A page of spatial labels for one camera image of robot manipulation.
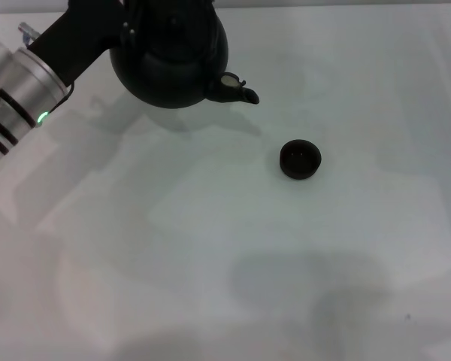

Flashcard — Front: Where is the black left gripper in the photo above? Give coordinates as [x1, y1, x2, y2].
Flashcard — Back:
[26, 0, 137, 86]

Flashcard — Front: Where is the black round teapot with handle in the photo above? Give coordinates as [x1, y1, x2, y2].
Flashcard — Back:
[108, 0, 261, 110]

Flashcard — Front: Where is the small dark brown teacup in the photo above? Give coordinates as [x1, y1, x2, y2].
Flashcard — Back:
[279, 138, 322, 181]

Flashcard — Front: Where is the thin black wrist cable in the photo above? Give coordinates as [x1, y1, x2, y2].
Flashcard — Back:
[47, 81, 76, 114]

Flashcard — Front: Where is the clear blue cable connector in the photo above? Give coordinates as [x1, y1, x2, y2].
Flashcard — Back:
[17, 21, 39, 45]

